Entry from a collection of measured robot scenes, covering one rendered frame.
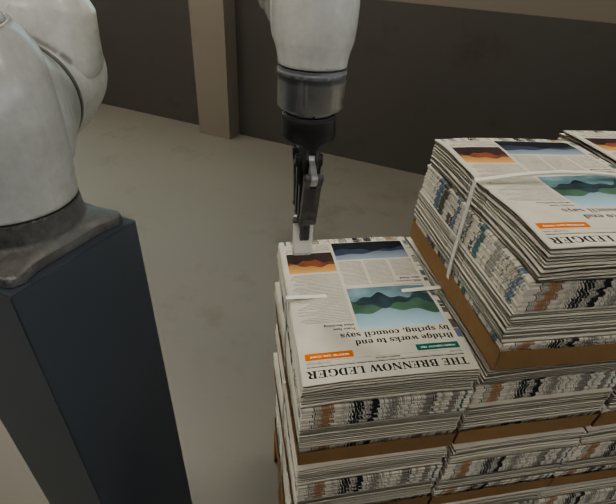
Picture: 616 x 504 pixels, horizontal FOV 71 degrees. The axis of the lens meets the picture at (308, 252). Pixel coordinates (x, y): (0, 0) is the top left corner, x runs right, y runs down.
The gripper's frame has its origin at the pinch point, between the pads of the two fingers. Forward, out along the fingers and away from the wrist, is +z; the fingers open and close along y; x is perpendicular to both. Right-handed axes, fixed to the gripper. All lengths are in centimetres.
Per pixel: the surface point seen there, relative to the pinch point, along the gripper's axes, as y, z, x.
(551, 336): -20.1, 6.5, -34.2
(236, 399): 41, 96, 13
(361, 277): 4.3, 13.1, -12.8
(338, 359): -15.1, 13.2, -3.9
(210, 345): 68, 96, 23
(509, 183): -2.7, -9.8, -32.0
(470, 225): -3.2, -2.6, -27.3
